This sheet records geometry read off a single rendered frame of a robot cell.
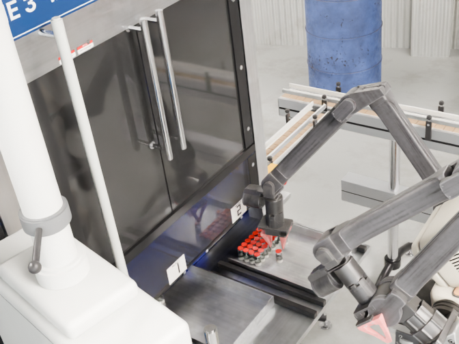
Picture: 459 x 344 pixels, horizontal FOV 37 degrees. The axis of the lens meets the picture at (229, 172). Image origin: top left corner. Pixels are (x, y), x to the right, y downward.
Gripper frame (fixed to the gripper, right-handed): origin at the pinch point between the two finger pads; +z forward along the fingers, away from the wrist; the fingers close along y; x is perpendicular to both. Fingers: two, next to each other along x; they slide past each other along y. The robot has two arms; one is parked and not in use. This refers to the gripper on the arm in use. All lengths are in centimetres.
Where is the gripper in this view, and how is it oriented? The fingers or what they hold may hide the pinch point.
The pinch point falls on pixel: (276, 245)
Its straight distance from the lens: 226.3
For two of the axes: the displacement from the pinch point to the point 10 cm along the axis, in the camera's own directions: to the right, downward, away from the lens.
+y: -9.3, -1.2, 3.5
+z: 1.0, 8.4, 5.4
